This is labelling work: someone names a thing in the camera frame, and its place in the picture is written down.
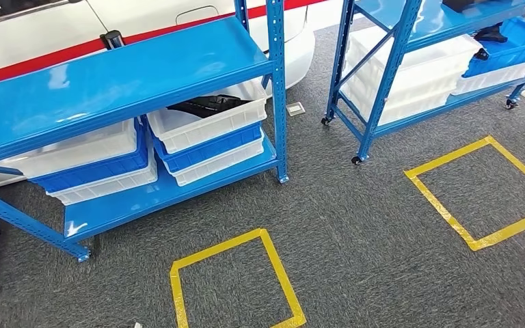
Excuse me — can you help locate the black ribbed plastic part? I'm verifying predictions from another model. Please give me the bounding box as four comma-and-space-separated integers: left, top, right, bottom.
166, 94, 251, 120

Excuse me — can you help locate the blue metal shelf rack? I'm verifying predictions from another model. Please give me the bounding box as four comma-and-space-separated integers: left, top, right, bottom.
0, 0, 290, 264
321, 0, 525, 166

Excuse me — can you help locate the white plastic bin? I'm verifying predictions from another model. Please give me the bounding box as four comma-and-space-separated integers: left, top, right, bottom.
0, 118, 139, 180
167, 133, 267, 188
146, 79, 269, 155
338, 68, 465, 128
450, 59, 525, 97
47, 151, 159, 207
341, 25, 485, 98

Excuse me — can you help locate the black plastic panel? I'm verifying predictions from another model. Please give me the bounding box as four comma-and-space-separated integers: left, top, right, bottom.
441, 0, 490, 14

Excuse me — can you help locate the white vehicle with red stripe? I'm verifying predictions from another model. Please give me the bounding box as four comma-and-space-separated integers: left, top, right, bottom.
0, 0, 332, 191

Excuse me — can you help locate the black barrier post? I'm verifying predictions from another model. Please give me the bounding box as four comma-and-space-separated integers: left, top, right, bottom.
100, 29, 126, 50

